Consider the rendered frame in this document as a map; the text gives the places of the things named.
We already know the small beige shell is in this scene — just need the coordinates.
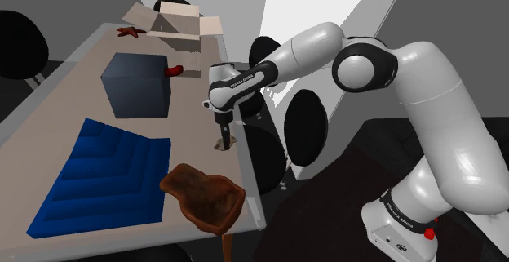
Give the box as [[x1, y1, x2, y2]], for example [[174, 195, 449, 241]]
[[214, 135, 238, 152]]

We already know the grey table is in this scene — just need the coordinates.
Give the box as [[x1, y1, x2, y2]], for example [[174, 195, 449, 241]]
[[0, 22, 268, 262]]

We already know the small red curved object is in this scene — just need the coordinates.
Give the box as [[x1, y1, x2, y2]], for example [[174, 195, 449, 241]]
[[163, 64, 185, 78]]

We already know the brown curved leather object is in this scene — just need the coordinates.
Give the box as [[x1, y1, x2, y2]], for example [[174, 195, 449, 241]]
[[159, 162, 247, 262]]

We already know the black round chair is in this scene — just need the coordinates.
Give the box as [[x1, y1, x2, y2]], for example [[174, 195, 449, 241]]
[[238, 35, 282, 120], [0, 9, 50, 91], [153, 0, 193, 14], [240, 88, 330, 195]]

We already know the dark grey-blue cube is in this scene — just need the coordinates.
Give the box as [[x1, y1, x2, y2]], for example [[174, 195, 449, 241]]
[[100, 52, 173, 120]]

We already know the open cardboard box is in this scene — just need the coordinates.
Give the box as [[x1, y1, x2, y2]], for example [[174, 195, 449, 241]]
[[121, 0, 225, 79]]

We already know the red starfish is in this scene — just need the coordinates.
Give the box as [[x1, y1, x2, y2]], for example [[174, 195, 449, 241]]
[[116, 25, 148, 39]]

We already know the blue stepped tray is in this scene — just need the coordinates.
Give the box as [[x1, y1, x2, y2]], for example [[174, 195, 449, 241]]
[[25, 118, 172, 239]]

